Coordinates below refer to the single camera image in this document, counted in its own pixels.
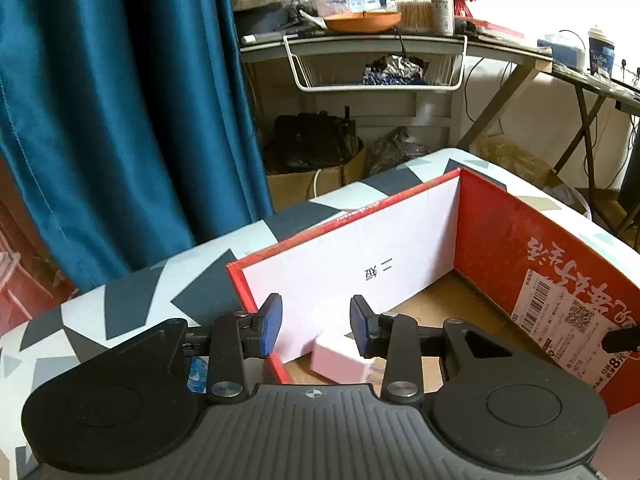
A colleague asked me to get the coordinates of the white charger adapter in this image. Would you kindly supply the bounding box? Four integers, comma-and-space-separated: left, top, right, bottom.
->
310, 333, 382, 385

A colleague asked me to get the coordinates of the red cardboard box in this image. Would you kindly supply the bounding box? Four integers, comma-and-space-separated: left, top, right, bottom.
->
228, 168, 639, 414

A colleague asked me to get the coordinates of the printed room backdrop cloth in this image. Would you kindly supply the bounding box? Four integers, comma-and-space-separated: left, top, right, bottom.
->
0, 158, 76, 335

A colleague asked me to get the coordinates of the brown cardboard box on floor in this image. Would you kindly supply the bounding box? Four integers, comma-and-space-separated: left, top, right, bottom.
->
267, 148, 367, 212

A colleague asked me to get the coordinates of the black bag under desk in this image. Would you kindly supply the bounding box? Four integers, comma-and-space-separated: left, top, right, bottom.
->
264, 107, 363, 174

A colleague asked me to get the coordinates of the teal blue curtain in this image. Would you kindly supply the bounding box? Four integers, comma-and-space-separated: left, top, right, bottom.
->
1, 0, 272, 291

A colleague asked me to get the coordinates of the blue white paper cup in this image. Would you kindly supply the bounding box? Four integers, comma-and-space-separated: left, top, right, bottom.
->
588, 27, 615, 78

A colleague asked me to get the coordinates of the cluttered desk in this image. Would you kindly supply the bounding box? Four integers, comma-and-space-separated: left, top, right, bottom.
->
241, 32, 639, 148

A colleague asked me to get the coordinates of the orange bowl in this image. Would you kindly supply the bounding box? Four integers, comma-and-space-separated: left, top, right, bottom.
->
323, 11, 401, 34

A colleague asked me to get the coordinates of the cotton swab container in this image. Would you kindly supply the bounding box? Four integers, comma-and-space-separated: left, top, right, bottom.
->
396, 0, 433, 35

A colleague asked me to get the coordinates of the pink book on desk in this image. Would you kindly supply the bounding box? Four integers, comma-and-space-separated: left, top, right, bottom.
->
459, 16, 525, 41

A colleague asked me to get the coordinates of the white tall bottle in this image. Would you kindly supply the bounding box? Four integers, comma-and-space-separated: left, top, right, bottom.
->
429, 0, 457, 37

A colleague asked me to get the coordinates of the white wire under-desk basket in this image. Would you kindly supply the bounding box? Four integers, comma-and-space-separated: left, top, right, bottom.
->
282, 32, 470, 94

